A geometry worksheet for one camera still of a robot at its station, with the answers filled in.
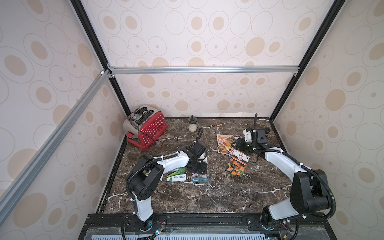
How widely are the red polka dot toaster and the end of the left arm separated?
36 centimetres

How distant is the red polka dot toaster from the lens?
92 cm

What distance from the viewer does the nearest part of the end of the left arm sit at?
0.68 metres
